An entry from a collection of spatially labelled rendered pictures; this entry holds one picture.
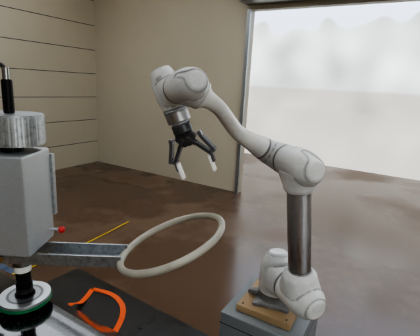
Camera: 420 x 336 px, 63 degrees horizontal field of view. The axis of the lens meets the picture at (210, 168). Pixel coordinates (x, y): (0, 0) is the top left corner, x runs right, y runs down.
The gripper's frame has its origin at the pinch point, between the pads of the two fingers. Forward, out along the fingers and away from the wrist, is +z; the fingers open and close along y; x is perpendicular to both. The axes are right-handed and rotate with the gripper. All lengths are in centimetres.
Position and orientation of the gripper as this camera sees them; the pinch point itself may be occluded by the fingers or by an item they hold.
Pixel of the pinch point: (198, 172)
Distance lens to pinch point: 132.4
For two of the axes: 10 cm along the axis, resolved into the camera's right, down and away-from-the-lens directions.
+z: 3.3, 9.2, 2.1
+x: -2.7, 3.1, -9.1
